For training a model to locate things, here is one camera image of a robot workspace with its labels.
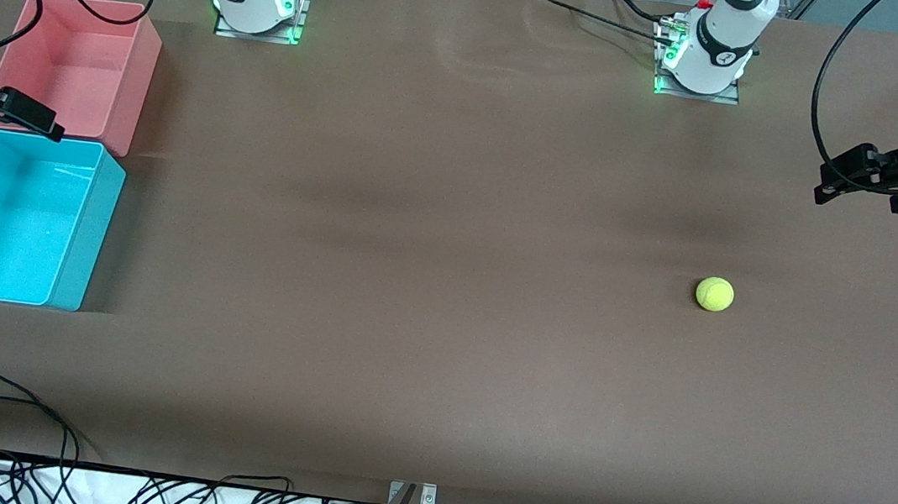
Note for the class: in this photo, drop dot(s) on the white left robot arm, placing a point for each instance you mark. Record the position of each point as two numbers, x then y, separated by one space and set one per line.
702 69

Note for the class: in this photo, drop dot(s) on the small metal bracket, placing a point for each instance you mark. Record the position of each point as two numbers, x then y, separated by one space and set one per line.
428 496

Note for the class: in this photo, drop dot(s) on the pink plastic bin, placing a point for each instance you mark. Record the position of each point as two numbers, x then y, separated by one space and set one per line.
81 66

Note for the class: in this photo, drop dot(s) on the blue plastic bin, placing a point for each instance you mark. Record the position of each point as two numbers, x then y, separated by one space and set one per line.
4 227

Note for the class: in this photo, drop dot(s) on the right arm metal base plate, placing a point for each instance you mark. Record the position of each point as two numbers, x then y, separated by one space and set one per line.
300 15

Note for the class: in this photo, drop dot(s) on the yellow-green tennis ball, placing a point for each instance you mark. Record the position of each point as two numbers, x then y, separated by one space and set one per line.
715 294

